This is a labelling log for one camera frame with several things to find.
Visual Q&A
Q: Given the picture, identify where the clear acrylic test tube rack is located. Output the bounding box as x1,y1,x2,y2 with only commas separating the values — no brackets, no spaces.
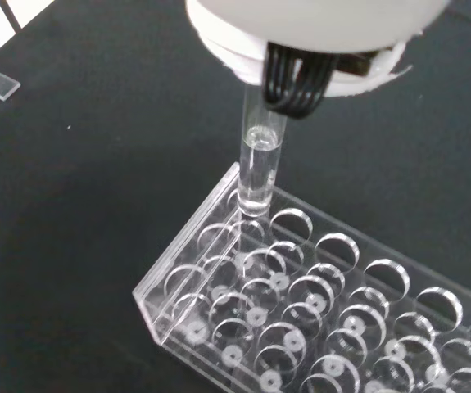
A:
131,161,471,393

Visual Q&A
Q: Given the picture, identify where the black bench cloth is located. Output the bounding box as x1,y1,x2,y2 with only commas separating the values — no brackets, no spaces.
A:
0,0,471,393

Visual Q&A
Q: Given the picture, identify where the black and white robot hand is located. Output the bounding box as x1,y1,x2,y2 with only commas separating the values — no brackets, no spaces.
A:
184,0,451,123

